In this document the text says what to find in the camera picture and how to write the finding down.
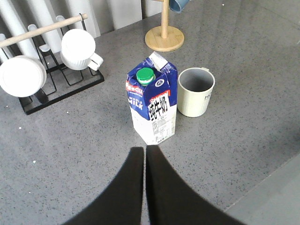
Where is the black wire mug rack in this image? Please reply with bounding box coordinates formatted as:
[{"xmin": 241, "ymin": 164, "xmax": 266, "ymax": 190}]
[{"xmin": 0, "ymin": 13, "xmax": 105, "ymax": 115}]

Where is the blue white milk carton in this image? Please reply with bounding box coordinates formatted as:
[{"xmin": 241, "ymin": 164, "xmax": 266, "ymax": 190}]
[{"xmin": 125, "ymin": 52, "xmax": 178, "ymax": 145}]

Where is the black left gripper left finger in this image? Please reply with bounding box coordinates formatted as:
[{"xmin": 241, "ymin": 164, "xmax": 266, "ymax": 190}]
[{"xmin": 64, "ymin": 147, "xmax": 144, "ymax": 225}]

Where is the white HOME ribbed mug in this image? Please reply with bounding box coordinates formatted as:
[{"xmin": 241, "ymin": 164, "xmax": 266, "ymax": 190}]
[{"xmin": 177, "ymin": 67, "xmax": 215, "ymax": 118}]

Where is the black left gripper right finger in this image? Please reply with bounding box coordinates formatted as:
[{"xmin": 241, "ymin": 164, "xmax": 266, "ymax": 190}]
[{"xmin": 146, "ymin": 145, "xmax": 242, "ymax": 225}]

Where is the white smiley mug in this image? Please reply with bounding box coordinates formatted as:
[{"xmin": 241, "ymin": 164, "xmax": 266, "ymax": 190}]
[{"xmin": 0, "ymin": 55, "xmax": 47, "ymax": 98}]

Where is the wooden mug tree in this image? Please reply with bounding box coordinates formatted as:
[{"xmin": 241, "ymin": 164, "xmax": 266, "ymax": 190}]
[{"xmin": 145, "ymin": 0, "xmax": 185, "ymax": 52}]

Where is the blue mug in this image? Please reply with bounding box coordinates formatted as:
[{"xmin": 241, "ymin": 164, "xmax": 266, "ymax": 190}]
[{"xmin": 169, "ymin": 0, "xmax": 190, "ymax": 14}]

